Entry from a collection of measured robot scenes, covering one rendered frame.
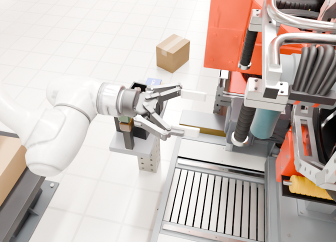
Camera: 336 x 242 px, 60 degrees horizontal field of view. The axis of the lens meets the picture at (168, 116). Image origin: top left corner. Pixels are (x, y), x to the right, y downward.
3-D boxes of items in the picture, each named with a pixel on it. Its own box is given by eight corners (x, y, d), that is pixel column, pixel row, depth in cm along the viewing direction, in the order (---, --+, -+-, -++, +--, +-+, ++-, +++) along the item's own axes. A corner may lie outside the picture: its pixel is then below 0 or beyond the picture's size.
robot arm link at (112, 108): (100, 121, 80) (120, 125, 79) (94, 97, 73) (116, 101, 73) (111, 99, 86) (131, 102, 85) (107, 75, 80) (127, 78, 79)
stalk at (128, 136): (132, 151, 114) (127, 115, 99) (124, 149, 115) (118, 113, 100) (135, 144, 117) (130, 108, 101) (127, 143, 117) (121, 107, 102)
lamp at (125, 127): (130, 132, 105) (129, 125, 102) (120, 130, 106) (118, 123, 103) (133, 124, 108) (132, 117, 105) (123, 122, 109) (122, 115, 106)
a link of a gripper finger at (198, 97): (180, 98, 82) (181, 96, 83) (205, 102, 81) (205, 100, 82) (181, 90, 80) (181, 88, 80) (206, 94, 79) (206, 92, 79)
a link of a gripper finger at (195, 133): (171, 123, 72) (171, 125, 71) (199, 128, 71) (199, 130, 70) (171, 131, 74) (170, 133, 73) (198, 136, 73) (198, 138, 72)
